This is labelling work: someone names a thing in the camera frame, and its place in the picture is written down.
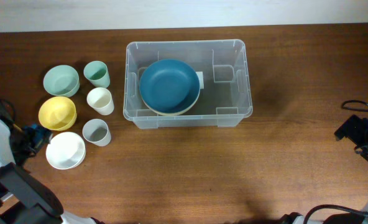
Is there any white small bowl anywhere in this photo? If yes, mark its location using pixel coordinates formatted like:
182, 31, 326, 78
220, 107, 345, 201
45, 132, 86, 170

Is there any yellow small bowl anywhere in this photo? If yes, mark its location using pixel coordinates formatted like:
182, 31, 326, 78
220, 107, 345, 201
38, 96, 77, 131

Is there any mint green small bowl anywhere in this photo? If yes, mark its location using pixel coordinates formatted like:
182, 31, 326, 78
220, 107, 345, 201
43, 65, 80, 97

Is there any mint green cup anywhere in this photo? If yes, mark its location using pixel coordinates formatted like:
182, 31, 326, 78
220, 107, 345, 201
83, 61, 110, 88

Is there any dark blue bowl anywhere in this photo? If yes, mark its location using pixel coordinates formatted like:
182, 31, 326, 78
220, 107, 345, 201
139, 59, 201, 113

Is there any beige bowl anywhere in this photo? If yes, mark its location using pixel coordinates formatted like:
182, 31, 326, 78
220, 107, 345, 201
142, 96, 199, 116

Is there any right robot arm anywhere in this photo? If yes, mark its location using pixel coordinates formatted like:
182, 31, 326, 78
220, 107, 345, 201
278, 115, 368, 224

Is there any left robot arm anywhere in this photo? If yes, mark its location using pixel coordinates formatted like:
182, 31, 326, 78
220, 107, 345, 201
0, 99, 99, 224

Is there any grey cup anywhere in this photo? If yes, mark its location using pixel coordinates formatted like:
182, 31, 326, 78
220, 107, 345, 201
82, 119, 112, 147

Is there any cream white cup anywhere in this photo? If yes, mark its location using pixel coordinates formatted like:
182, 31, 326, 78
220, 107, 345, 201
86, 87, 114, 116

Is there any clear plastic storage bin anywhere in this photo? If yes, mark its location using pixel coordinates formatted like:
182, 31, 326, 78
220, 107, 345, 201
123, 39, 253, 129

